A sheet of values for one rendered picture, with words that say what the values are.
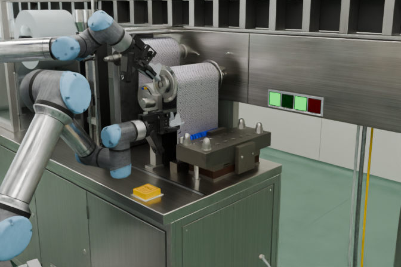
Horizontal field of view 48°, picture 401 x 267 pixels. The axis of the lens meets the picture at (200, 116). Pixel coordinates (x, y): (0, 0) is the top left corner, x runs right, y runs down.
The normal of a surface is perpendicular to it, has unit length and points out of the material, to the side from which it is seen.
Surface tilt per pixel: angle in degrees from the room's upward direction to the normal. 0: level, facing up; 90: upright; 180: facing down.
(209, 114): 90
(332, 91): 90
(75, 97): 84
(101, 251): 90
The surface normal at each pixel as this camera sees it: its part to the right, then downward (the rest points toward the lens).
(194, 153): -0.70, 0.17
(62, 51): -0.14, 0.24
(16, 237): 0.84, 0.22
